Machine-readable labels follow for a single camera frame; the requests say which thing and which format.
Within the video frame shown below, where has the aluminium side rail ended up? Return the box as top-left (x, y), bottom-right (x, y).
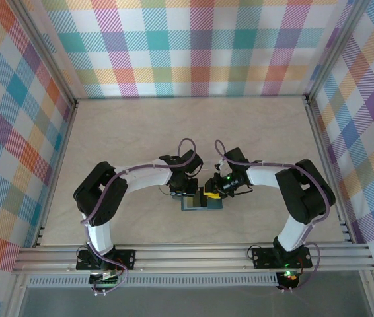
top-left (302, 95), bottom-right (356, 245)
top-left (31, 98), bottom-right (81, 248)

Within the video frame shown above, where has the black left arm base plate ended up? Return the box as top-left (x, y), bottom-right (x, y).
top-left (76, 249), bottom-right (137, 271)

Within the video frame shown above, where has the aluminium corner post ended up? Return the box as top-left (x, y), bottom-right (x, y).
top-left (8, 0), bottom-right (79, 108)
top-left (304, 0), bottom-right (371, 106)

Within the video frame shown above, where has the teal leather card holder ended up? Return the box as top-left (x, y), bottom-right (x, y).
top-left (170, 187), bottom-right (224, 212)

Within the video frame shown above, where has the thin black right gripper cable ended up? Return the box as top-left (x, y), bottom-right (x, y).
top-left (229, 183), bottom-right (252, 198)

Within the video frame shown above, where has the aluminium front rail beam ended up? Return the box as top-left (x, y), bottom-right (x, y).
top-left (11, 243), bottom-right (374, 274)

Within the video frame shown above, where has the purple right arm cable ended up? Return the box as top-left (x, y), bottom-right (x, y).
top-left (213, 139), bottom-right (333, 295)

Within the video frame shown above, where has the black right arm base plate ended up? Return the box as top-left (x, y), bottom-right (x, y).
top-left (251, 246), bottom-right (313, 269)

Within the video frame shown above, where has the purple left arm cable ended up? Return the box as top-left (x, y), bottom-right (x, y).
top-left (80, 137), bottom-right (197, 297)

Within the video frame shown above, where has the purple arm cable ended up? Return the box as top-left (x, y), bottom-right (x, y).
top-left (80, 137), bottom-right (197, 297)
top-left (213, 139), bottom-right (333, 295)

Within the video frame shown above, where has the grey slotted cable duct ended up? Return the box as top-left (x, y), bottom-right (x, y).
top-left (27, 275), bottom-right (280, 288)

